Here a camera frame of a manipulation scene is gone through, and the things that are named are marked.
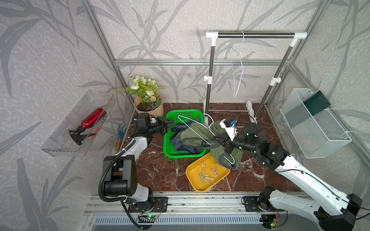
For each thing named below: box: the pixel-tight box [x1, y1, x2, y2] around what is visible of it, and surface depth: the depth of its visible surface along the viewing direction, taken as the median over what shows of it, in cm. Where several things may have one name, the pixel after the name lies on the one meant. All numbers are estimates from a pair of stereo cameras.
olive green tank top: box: [180, 121, 244, 170], surface depth 82 cm
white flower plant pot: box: [114, 75, 166, 117], surface depth 96 cm
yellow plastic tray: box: [185, 152, 231, 193], surface depth 84 cm
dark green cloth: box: [303, 89, 331, 116], surface depth 73 cm
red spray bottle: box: [67, 107, 107, 146], surface depth 65 cm
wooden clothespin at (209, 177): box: [204, 174, 215, 182], surface depth 82 cm
